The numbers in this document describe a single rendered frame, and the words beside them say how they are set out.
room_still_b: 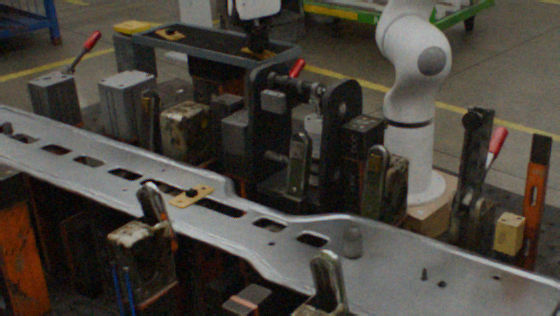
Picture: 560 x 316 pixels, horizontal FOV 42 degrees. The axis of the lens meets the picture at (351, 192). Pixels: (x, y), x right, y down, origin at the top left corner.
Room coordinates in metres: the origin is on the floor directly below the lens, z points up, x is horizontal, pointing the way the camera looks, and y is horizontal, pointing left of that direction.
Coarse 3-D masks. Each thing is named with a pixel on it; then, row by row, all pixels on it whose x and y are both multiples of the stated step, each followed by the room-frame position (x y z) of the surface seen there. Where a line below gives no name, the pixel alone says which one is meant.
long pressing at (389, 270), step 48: (0, 144) 1.37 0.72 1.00; (48, 144) 1.38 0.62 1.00; (96, 144) 1.37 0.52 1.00; (96, 192) 1.16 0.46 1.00; (240, 240) 1.00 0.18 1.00; (288, 240) 1.00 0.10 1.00; (336, 240) 1.00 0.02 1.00; (384, 240) 1.00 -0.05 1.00; (432, 240) 0.99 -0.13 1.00; (288, 288) 0.88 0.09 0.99; (384, 288) 0.87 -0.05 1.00; (432, 288) 0.87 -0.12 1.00; (480, 288) 0.87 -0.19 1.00; (528, 288) 0.87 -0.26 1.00
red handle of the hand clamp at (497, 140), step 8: (496, 128) 1.11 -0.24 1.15; (504, 128) 1.11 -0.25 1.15; (496, 136) 1.09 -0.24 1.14; (504, 136) 1.10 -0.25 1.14; (496, 144) 1.08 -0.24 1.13; (488, 152) 1.08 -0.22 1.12; (496, 152) 1.07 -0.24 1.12; (488, 160) 1.06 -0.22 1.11; (488, 168) 1.05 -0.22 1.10; (472, 192) 1.02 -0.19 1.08; (464, 200) 1.01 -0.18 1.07
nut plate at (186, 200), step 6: (198, 186) 1.18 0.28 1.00; (204, 186) 1.18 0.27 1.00; (186, 192) 1.14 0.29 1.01; (192, 192) 1.14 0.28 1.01; (198, 192) 1.15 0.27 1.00; (204, 192) 1.16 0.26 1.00; (210, 192) 1.16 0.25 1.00; (174, 198) 1.13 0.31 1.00; (180, 198) 1.13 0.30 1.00; (186, 198) 1.13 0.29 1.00; (192, 198) 1.13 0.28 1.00; (198, 198) 1.13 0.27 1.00; (174, 204) 1.11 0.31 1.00; (180, 204) 1.11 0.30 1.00; (186, 204) 1.11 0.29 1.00
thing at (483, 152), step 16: (480, 112) 1.03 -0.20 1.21; (480, 128) 1.02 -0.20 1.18; (464, 144) 1.02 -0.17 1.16; (480, 144) 1.01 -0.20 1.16; (464, 160) 1.02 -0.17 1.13; (480, 160) 1.00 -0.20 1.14; (464, 176) 1.02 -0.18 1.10; (480, 176) 1.00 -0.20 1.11; (464, 192) 1.02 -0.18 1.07; (480, 192) 1.01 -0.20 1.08
